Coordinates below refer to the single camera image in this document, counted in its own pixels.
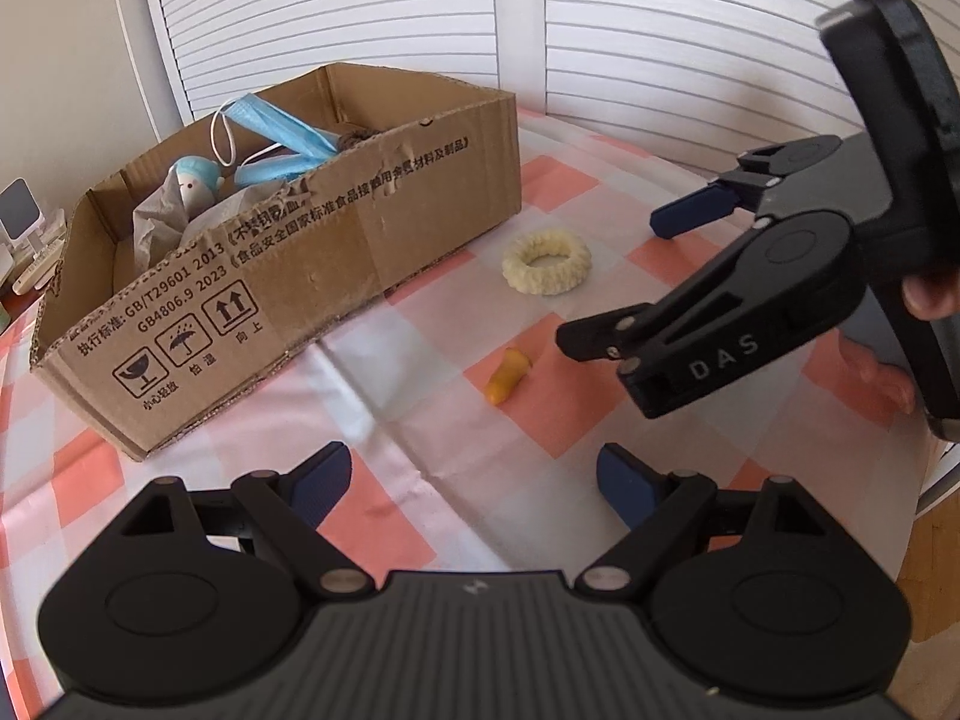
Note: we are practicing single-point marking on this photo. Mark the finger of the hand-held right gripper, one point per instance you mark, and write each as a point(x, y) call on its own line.
point(686, 214)
point(720, 330)

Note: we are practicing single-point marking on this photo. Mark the pink white checkered tablecloth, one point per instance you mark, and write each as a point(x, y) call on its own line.
point(420, 412)

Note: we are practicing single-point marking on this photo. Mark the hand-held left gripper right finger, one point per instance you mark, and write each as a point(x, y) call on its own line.
point(626, 481)

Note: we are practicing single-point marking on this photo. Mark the cream scrunchie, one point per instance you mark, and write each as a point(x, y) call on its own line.
point(525, 266)

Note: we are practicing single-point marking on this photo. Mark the blue white plush bird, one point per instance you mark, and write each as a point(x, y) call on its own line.
point(196, 184)

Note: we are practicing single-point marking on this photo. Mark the person's right hand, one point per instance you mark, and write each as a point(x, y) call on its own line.
point(877, 375)

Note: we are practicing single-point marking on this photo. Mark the white phone stand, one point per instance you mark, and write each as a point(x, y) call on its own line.
point(19, 210)

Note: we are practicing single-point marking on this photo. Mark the small orange toy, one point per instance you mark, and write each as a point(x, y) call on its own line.
point(508, 379)

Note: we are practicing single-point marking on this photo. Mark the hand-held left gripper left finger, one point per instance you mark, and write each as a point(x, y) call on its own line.
point(321, 481)

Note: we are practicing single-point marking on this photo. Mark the grey felt cloth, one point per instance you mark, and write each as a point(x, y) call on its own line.
point(161, 229)

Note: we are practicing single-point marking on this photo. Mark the white louvered door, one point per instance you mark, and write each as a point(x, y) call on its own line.
point(675, 37)
point(300, 7)

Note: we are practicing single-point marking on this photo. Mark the blue face mask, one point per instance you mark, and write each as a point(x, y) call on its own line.
point(270, 171)
point(281, 124)

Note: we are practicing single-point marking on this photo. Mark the white remote control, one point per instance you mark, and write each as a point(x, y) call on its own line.
point(34, 274)

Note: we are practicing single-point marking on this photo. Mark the brown cardboard box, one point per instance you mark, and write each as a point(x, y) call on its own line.
point(315, 270)

